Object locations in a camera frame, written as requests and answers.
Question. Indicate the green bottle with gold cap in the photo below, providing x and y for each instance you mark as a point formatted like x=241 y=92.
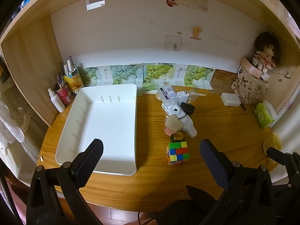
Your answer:
x=178 y=136

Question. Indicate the red can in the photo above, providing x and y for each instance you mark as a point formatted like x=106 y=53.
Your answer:
x=62 y=95

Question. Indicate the taped paper strip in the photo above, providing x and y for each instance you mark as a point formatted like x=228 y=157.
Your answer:
x=194 y=4

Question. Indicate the letter-print canvas bag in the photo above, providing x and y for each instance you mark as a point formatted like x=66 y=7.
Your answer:
x=248 y=89

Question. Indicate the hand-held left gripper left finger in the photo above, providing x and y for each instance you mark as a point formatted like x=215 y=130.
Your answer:
x=92 y=154

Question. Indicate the small clear plastic container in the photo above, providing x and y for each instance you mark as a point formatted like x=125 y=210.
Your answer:
x=193 y=95

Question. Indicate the black charger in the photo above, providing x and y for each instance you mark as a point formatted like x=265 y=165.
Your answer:
x=188 y=108

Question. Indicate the white rectangular box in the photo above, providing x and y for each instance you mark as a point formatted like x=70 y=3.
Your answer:
x=230 y=99

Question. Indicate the white charger plug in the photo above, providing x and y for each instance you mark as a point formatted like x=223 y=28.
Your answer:
x=182 y=96

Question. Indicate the brown cardboard sheet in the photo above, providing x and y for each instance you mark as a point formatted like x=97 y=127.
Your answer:
x=222 y=80

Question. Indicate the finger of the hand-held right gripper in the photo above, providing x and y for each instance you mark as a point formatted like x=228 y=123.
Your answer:
x=275 y=153

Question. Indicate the green tissue pack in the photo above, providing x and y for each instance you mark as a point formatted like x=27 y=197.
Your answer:
x=263 y=116

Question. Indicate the red wall sticker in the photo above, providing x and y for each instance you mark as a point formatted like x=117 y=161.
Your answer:
x=171 y=1

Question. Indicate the clear labelled plastic box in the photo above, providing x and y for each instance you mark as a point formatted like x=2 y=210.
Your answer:
x=166 y=93

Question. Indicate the pink round container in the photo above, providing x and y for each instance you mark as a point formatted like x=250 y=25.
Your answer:
x=168 y=131

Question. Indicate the white handheld device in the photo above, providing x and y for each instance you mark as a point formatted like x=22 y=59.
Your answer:
x=188 y=126

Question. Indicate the pink paper note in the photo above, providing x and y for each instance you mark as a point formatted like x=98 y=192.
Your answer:
x=173 y=42

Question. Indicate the blue and white tube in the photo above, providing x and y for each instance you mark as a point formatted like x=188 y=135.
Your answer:
x=60 y=81

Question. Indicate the yellow cup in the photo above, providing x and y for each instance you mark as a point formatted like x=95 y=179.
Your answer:
x=274 y=141

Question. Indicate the dark-haired doll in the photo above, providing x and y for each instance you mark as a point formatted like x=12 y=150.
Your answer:
x=266 y=56

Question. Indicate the white plastic tray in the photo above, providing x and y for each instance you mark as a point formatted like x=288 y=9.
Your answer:
x=105 y=126

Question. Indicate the multicoloured puzzle cube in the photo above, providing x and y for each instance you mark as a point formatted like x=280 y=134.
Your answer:
x=178 y=153

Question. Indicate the beige cardboard box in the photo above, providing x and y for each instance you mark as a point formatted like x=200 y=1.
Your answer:
x=173 y=121

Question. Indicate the white round-lens camera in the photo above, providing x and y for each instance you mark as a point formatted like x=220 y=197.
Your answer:
x=174 y=110

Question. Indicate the metal wall hook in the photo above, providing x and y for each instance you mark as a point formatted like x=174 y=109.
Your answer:
x=287 y=75

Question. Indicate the yellow wall sticker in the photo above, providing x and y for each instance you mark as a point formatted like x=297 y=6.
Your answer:
x=196 y=32

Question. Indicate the white spray bottle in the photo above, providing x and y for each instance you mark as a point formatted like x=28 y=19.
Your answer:
x=57 y=102

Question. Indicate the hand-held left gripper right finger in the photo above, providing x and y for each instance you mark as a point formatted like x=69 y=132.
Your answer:
x=214 y=164

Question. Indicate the yellow printed pack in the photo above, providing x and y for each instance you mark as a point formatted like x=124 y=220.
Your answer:
x=75 y=82

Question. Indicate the wooden desk hutch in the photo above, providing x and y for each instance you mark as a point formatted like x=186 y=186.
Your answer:
x=30 y=51

